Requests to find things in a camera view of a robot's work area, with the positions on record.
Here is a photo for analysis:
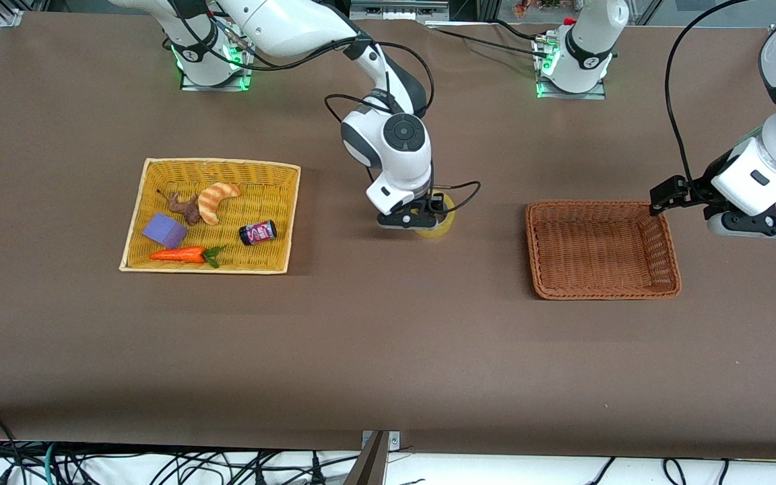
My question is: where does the striped toy croissant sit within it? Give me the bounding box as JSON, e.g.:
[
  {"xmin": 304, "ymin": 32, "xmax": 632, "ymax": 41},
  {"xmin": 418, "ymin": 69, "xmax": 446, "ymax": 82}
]
[{"xmin": 197, "ymin": 182, "xmax": 242, "ymax": 226}]

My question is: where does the orange toy carrot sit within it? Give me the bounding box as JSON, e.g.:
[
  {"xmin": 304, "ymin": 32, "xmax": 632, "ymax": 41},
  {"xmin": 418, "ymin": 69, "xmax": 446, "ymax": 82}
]
[{"xmin": 149, "ymin": 245, "xmax": 228, "ymax": 269}]

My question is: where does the purple foam block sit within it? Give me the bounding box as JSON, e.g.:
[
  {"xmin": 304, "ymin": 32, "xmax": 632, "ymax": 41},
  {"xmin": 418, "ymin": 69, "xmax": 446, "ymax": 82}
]
[{"xmin": 142, "ymin": 212, "xmax": 189, "ymax": 250}]

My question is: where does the black cable on table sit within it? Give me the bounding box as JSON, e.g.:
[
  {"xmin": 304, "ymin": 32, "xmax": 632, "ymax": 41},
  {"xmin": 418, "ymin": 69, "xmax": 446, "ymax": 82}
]
[{"xmin": 425, "ymin": 24, "xmax": 552, "ymax": 59}]

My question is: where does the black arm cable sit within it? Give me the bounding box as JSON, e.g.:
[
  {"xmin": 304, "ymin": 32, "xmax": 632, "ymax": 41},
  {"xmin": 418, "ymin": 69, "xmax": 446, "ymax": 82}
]
[
  {"xmin": 172, "ymin": 0, "xmax": 482, "ymax": 218},
  {"xmin": 663, "ymin": 0, "xmax": 752, "ymax": 194}
]

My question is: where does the clear yellowish tape roll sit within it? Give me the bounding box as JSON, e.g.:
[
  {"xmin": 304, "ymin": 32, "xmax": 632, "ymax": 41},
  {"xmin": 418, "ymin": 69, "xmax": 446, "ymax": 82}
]
[{"xmin": 415, "ymin": 192, "xmax": 457, "ymax": 240}]

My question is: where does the small dark drink can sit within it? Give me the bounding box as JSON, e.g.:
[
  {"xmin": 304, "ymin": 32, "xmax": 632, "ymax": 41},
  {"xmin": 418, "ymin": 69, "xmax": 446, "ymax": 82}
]
[{"xmin": 239, "ymin": 220, "xmax": 278, "ymax": 247}]

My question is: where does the brown wicker basket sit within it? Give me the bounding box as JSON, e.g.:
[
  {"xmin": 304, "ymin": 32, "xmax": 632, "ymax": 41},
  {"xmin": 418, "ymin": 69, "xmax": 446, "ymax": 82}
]
[{"xmin": 525, "ymin": 199, "xmax": 682, "ymax": 301}]

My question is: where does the grey metal device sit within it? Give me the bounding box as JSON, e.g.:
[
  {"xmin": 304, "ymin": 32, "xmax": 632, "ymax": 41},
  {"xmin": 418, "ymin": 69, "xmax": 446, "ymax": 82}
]
[{"xmin": 350, "ymin": 0, "xmax": 451, "ymax": 22}]

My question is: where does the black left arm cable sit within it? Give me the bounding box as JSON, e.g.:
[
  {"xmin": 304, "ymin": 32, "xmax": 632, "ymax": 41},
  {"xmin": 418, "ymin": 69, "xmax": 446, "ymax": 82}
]
[{"xmin": 663, "ymin": 0, "xmax": 752, "ymax": 194}]

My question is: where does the yellow wicker basket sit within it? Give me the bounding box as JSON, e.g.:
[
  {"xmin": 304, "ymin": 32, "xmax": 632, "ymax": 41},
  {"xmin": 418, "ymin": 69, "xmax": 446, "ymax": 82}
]
[{"xmin": 119, "ymin": 158, "xmax": 302, "ymax": 275}]

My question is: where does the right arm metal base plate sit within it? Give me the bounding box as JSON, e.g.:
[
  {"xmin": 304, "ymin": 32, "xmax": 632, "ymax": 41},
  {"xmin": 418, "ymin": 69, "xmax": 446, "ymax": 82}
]
[{"xmin": 180, "ymin": 30, "xmax": 254, "ymax": 92}]

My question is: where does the dark metal bar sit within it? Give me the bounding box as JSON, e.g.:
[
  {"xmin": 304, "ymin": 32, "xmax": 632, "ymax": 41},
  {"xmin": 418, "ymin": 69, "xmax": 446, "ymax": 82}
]
[{"xmin": 344, "ymin": 431, "xmax": 389, "ymax": 485}]

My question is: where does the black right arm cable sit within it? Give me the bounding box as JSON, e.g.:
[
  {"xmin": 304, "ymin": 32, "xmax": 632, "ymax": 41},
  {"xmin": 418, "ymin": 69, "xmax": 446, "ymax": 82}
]
[{"xmin": 172, "ymin": 0, "xmax": 482, "ymax": 218}]

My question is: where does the silver table edge bracket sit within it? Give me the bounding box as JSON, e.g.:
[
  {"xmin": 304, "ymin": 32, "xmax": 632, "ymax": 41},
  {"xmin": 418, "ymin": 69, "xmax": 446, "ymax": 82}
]
[{"xmin": 361, "ymin": 430, "xmax": 401, "ymax": 451}]

